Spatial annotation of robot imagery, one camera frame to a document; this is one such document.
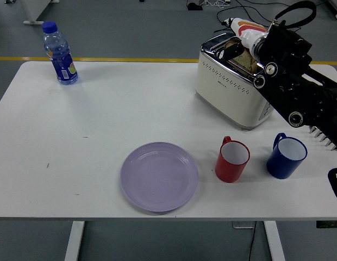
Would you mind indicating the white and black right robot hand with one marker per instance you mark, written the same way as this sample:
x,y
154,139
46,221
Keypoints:
x,y
248,30

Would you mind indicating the slice of bread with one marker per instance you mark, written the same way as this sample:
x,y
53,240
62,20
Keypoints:
x,y
246,61

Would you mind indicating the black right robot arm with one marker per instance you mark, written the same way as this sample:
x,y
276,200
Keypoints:
x,y
299,87

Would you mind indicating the purple plate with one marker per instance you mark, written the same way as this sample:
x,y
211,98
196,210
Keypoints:
x,y
159,176

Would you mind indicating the cream and chrome toaster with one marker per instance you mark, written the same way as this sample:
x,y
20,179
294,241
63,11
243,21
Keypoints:
x,y
225,92

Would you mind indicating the white background desk foot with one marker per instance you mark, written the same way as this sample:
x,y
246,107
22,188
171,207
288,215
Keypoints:
x,y
336,8

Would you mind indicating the metal toast rack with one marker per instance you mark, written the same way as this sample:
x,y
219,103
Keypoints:
x,y
322,138

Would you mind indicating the blue mug white inside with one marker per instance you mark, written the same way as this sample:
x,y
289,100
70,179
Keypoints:
x,y
280,166

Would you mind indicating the red mug white inside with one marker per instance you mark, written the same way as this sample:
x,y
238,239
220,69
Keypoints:
x,y
228,170

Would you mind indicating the clear water bottle blue label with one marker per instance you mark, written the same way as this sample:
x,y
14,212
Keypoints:
x,y
61,62

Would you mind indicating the black under-table control box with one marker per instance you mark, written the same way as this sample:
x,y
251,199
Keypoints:
x,y
329,224

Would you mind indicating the white table leg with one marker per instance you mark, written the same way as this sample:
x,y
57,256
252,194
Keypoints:
x,y
74,242
274,242

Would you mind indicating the clear under-table bracket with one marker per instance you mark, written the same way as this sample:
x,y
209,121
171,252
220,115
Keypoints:
x,y
243,224

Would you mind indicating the white background desk frame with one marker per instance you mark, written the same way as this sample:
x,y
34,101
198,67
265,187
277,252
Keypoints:
x,y
27,12

